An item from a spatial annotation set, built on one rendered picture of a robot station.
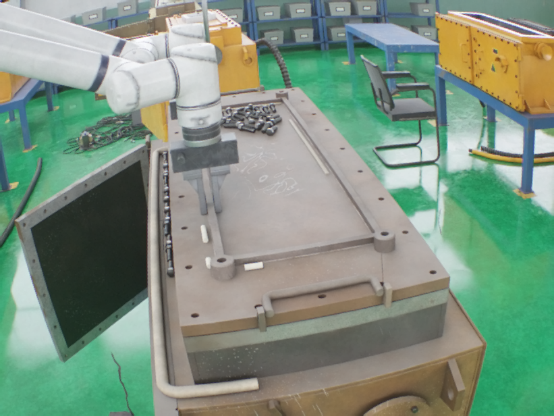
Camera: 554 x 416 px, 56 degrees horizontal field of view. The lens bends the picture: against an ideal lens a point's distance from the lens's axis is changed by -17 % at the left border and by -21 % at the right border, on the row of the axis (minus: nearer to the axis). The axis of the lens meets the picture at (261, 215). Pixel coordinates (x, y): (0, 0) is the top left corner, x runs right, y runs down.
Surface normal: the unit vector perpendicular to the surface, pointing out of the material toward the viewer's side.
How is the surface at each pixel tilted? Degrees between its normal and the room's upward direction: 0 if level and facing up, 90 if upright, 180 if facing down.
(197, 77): 90
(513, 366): 0
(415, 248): 0
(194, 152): 90
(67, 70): 99
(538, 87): 90
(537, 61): 90
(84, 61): 68
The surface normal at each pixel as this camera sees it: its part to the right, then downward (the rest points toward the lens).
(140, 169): 0.84, 0.17
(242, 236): -0.09, -0.89
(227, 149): 0.15, 0.43
